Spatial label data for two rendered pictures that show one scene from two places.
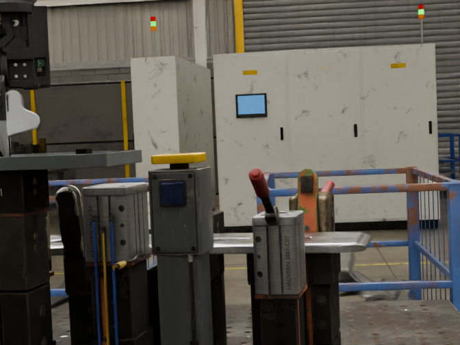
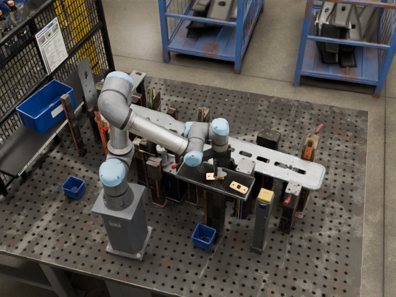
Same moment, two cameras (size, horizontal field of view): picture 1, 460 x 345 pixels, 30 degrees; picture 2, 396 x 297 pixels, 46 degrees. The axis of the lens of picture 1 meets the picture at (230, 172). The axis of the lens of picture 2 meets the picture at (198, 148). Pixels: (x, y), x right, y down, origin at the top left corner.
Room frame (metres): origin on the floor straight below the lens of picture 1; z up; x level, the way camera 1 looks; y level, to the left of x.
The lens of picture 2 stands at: (-0.18, 0.10, 2.95)
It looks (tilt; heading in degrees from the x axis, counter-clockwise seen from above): 48 degrees down; 12
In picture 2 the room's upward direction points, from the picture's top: 2 degrees counter-clockwise
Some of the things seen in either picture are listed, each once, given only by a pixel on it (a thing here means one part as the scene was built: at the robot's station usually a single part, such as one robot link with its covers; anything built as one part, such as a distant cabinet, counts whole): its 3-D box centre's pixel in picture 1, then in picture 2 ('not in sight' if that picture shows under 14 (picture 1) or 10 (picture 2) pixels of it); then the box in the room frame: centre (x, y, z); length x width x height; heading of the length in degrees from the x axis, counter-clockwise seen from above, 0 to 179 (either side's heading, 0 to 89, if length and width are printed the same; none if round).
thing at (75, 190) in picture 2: not in sight; (74, 188); (1.31, 1.18, 0.74); 0.11 x 0.10 x 0.09; 76
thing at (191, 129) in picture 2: not in sight; (197, 133); (1.20, 0.40, 1.47); 0.11 x 0.11 x 0.08; 4
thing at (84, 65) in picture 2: not in sight; (88, 83); (1.78, 1.17, 1.17); 0.12 x 0.01 x 0.34; 166
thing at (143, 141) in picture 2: not in sight; (149, 164); (1.44, 0.73, 0.91); 0.07 x 0.05 x 0.42; 166
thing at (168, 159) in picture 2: not in sight; (169, 166); (1.42, 0.61, 0.94); 0.18 x 0.13 x 0.49; 76
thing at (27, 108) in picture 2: not in sight; (48, 106); (1.63, 1.38, 1.10); 0.30 x 0.17 x 0.13; 157
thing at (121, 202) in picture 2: not in sight; (117, 192); (1.05, 0.77, 1.15); 0.15 x 0.15 x 0.10
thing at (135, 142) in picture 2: not in sight; (142, 161); (1.47, 0.79, 0.88); 0.11 x 0.09 x 0.37; 166
